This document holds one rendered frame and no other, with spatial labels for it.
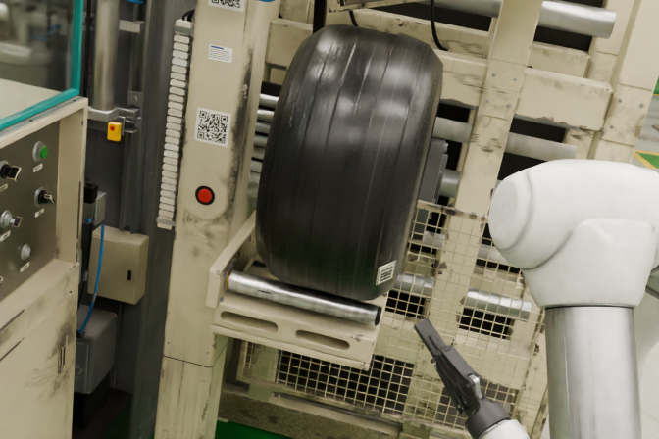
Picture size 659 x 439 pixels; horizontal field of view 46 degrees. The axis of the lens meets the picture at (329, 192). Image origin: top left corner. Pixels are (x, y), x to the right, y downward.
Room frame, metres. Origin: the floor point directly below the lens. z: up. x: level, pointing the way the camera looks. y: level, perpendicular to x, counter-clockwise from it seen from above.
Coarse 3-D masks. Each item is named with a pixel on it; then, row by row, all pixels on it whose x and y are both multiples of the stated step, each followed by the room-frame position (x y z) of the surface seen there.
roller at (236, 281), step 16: (240, 272) 1.52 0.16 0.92; (240, 288) 1.49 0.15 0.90; (256, 288) 1.49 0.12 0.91; (272, 288) 1.49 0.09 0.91; (288, 288) 1.49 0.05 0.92; (304, 288) 1.50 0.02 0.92; (288, 304) 1.48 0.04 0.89; (304, 304) 1.47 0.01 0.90; (320, 304) 1.47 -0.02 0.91; (336, 304) 1.47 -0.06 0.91; (352, 304) 1.47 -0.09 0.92; (368, 304) 1.48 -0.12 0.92; (368, 320) 1.45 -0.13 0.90
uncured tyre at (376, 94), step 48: (336, 48) 1.52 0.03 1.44; (384, 48) 1.54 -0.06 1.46; (288, 96) 1.44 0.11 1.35; (336, 96) 1.42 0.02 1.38; (384, 96) 1.43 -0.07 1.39; (432, 96) 1.48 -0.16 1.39; (288, 144) 1.38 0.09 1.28; (336, 144) 1.37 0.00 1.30; (384, 144) 1.37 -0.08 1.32; (288, 192) 1.35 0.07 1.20; (336, 192) 1.34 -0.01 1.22; (384, 192) 1.34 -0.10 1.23; (288, 240) 1.36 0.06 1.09; (336, 240) 1.34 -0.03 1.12; (384, 240) 1.34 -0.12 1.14; (336, 288) 1.42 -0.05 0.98; (384, 288) 1.43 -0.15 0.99
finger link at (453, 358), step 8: (440, 352) 1.22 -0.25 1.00; (448, 352) 1.21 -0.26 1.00; (456, 352) 1.21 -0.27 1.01; (448, 360) 1.20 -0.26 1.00; (456, 360) 1.20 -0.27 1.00; (464, 360) 1.20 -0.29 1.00; (456, 368) 1.18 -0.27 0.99; (464, 368) 1.18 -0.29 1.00; (472, 368) 1.18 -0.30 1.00; (464, 376) 1.16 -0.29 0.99; (480, 376) 1.16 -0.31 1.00; (472, 384) 1.14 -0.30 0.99
